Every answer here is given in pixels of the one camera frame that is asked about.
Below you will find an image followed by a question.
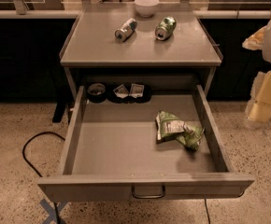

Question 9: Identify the dark left cabinet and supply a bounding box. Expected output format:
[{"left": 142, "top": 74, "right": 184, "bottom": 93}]
[{"left": 0, "top": 19, "right": 74, "bottom": 102}]

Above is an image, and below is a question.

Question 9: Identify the blue white soda can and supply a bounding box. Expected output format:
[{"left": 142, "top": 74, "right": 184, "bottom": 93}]
[{"left": 115, "top": 18, "right": 137, "bottom": 42}]

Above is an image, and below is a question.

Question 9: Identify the grey cabinet counter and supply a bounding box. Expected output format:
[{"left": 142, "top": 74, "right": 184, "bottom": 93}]
[{"left": 59, "top": 2, "right": 223, "bottom": 123}]

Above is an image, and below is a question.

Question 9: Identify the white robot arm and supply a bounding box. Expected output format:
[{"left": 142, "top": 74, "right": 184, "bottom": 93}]
[{"left": 242, "top": 20, "right": 271, "bottom": 129}]

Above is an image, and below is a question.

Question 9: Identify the black tray with packets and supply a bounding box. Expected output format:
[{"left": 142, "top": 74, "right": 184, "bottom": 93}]
[{"left": 107, "top": 83, "right": 152, "bottom": 104}]

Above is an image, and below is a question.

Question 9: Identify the green soda can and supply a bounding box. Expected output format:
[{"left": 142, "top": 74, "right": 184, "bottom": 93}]
[{"left": 155, "top": 16, "right": 177, "bottom": 41}]

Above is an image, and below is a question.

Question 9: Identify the dark cabinet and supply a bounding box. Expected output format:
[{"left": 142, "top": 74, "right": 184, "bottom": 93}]
[
  {"left": 0, "top": 19, "right": 74, "bottom": 102},
  {"left": 201, "top": 19, "right": 271, "bottom": 100}
]

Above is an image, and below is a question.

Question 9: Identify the black metal drawer handle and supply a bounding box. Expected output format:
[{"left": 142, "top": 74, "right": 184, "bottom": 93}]
[{"left": 131, "top": 186, "right": 165, "bottom": 200}]

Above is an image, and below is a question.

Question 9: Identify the grey open drawer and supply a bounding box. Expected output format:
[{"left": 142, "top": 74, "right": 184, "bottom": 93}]
[{"left": 36, "top": 84, "right": 255, "bottom": 203}]

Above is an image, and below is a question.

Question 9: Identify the black floor cable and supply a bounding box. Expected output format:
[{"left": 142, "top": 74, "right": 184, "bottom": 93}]
[{"left": 21, "top": 131, "right": 66, "bottom": 224}]

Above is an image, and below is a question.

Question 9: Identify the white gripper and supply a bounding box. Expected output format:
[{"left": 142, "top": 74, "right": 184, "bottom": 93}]
[{"left": 242, "top": 26, "right": 271, "bottom": 129}]

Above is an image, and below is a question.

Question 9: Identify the black tape roll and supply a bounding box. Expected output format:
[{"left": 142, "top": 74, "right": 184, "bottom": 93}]
[{"left": 87, "top": 83, "right": 107, "bottom": 103}]

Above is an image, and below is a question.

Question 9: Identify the white bowl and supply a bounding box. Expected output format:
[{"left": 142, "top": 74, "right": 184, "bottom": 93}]
[{"left": 135, "top": 0, "right": 159, "bottom": 17}]

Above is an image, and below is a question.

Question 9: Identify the blue floor tape cross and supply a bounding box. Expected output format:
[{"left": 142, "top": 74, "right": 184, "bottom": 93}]
[{"left": 39, "top": 199, "right": 66, "bottom": 224}]

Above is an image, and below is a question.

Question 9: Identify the dark right cabinet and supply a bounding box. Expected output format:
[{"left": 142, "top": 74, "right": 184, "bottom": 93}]
[{"left": 201, "top": 19, "right": 271, "bottom": 100}]

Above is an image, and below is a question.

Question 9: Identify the green jalapeno chip bag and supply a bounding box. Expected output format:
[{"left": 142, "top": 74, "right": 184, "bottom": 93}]
[{"left": 155, "top": 110, "right": 205, "bottom": 151}]

